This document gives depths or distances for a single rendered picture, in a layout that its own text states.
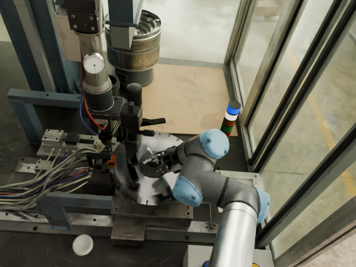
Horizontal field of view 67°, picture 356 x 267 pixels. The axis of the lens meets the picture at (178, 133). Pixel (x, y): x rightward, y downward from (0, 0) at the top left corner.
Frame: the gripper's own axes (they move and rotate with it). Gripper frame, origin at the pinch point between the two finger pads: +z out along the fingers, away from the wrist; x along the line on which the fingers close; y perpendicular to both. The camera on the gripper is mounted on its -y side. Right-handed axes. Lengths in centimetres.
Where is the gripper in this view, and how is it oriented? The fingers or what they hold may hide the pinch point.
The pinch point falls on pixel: (163, 163)
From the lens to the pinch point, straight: 97.0
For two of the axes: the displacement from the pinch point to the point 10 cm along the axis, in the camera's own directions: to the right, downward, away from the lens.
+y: -8.2, 1.9, -5.4
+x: 3.0, 9.5, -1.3
